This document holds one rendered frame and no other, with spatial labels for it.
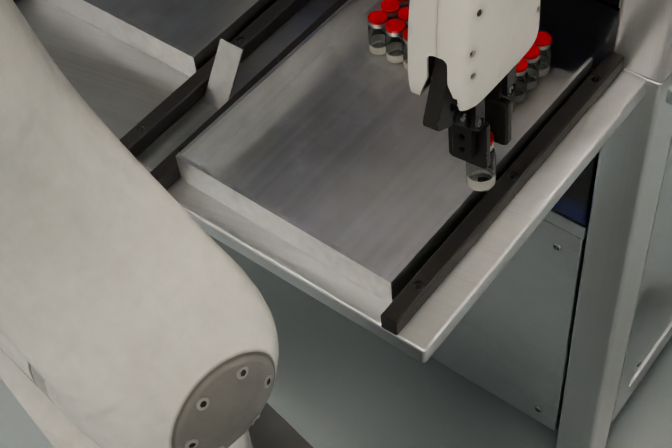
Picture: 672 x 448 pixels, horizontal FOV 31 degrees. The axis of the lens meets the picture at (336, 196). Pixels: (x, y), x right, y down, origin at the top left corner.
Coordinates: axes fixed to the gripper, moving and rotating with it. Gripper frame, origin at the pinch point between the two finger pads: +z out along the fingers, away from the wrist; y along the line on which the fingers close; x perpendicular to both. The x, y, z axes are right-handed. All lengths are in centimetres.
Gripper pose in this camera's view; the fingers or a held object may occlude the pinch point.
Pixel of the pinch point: (479, 127)
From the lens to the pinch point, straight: 86.7
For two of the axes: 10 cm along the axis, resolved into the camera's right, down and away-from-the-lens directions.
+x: 8.0, 3.6, -4.8
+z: 0.9, 7.1, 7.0
